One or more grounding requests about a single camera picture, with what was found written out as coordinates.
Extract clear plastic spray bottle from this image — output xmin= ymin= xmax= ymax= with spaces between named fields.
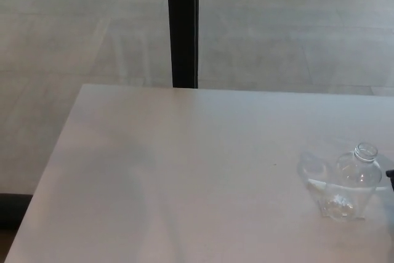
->
xmin=318 ymin=142 xmax=384 ymax=222

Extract black vertical window frame post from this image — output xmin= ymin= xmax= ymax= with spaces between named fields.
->
xmin=166 ymin=0 xmax=200 ymax=89

